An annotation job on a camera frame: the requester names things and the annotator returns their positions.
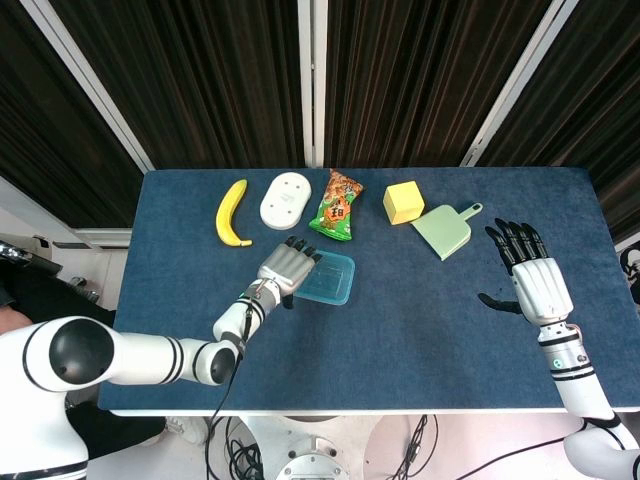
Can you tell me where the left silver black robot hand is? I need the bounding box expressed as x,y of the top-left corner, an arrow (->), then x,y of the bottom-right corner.
257,235 -> 324,309

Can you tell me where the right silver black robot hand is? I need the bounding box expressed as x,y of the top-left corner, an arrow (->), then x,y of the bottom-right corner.
478,218 -> 574,329

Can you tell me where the blue container lid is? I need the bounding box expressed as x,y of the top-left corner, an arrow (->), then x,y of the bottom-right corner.
292,248 -> 357,307

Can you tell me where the white grey robot base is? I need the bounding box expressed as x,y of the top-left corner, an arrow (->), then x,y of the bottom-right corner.
244,414 -> 381,480

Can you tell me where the clear plastic container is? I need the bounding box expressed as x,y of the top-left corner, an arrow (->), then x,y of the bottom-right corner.
284,248 -> 357,307

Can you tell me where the white oval foam block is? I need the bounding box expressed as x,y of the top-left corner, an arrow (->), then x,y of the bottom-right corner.
259,171 -> 313,231

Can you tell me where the green orange snack bag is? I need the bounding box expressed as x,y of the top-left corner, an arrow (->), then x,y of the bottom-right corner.
307,168 -> 366,242

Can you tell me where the yellow banana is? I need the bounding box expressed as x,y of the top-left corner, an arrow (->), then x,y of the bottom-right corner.
215,178 -> 254,248

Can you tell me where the black white printed sign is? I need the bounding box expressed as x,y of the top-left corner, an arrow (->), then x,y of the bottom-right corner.
618,244 -> 640,306

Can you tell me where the light green dustpan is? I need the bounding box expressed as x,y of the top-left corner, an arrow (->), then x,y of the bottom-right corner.
410,201 -> 485,262

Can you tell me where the yellow cube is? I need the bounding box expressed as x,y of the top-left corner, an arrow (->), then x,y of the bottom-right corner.
382,180 -> 426,226

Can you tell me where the blue table cloth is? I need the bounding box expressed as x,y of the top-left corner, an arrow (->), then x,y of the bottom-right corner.
97,167 -> 640,414

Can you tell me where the white shoe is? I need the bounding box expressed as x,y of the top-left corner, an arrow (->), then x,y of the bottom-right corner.
164,414 -> 210,446

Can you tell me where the dark brown curtain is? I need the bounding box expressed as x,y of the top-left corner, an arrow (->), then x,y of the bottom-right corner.
0,0 -> 640,246

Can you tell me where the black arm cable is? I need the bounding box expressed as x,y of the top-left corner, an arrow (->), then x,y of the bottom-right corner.
205,299 -> 252,480

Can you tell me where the long black cable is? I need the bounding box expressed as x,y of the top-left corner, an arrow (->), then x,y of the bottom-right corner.
449,433 -> 569,480

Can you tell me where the tangled black cable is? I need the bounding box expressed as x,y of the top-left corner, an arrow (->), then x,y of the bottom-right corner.
224,415 -> 266,480

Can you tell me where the white frame post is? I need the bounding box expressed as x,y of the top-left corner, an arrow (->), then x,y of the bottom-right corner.
459,0 -> 581,167
298,0 -> 326,169
19,0 -> 156,174

